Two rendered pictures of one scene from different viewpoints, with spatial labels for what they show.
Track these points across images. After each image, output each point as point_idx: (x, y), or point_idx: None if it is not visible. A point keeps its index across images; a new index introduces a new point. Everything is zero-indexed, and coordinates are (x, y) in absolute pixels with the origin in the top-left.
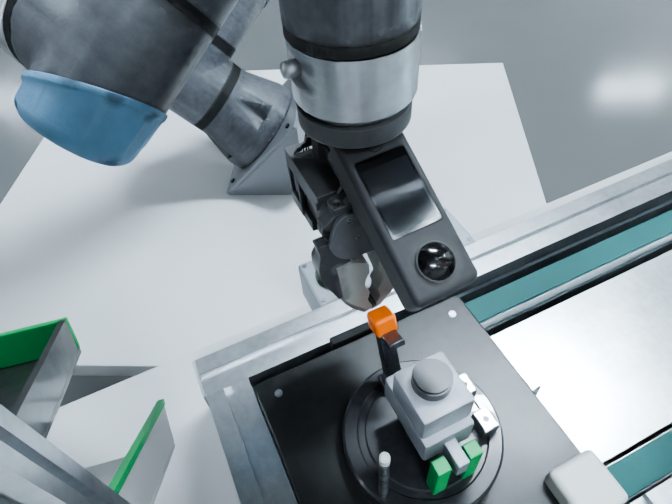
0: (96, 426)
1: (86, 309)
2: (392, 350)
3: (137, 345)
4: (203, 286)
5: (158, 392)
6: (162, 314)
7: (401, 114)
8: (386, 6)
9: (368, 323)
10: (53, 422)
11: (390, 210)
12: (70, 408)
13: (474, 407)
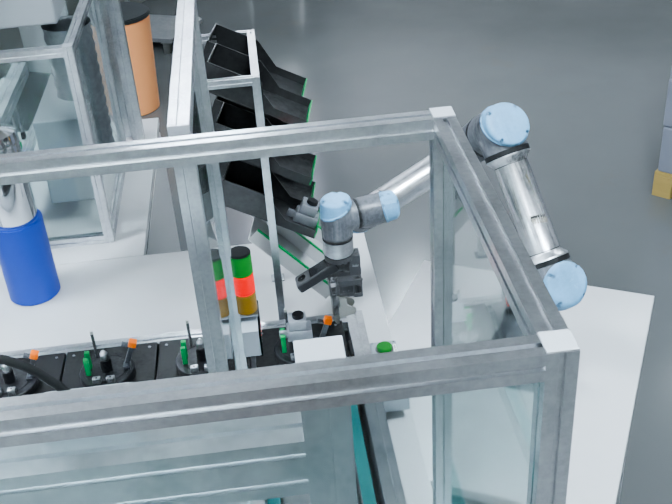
0: (368, 309)
1: (429, 305)
2: (322, 329)
3: (401, 319)
4: (427, 339)
5: (375, 324)
6: (415, 326)
7: (326, 257)
8: (321, 230)
9: (352, 350)
10: (375, 299)
11: (314, 267)
12: (379, 303)
13: None
